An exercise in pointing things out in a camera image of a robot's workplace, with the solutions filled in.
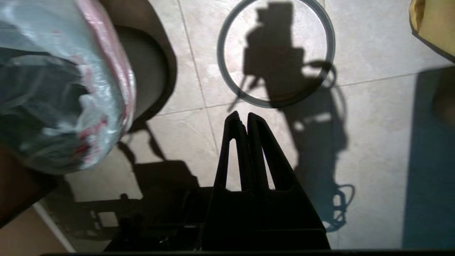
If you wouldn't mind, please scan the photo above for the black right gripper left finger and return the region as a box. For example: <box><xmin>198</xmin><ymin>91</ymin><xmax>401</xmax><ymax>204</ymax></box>
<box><xmin>202</xmin><ymin>111</ymin><xmax>263</xmax><ymax>249</ymax></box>

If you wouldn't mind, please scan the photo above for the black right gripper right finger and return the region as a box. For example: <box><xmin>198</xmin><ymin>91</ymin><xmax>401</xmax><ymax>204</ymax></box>
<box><xmin>248</xmin><ymin>113</ymin><xmax>331</xmax><ymax>249</ymax></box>

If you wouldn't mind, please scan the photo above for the grey bin rim ring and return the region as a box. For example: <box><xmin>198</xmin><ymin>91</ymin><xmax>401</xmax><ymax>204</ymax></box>
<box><xmin>216</xmin><ymin>0</ymin><xmax>336</xmax><ymax>108</ymax></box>

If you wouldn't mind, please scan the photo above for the white red-printed plastic bag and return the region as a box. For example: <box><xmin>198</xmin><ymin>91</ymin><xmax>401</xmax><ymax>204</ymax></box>
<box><xmin>0</xmin><ymin>0</ymin><xmax>137</xmax><ymax>175</ymax></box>

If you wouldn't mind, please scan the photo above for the black round trash bin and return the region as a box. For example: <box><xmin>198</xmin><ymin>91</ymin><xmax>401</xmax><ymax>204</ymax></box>
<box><xmin>113</xmin><ymin>24</ymin><xmax>172</xmax><ymax>122</ymax></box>

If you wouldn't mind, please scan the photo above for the yellow plastic bag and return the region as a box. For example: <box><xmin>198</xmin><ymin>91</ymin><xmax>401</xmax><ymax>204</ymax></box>
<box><xmin>409</xmin><ymin>0</ymin><xmax>455</xmax><ymax>58</ymax></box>

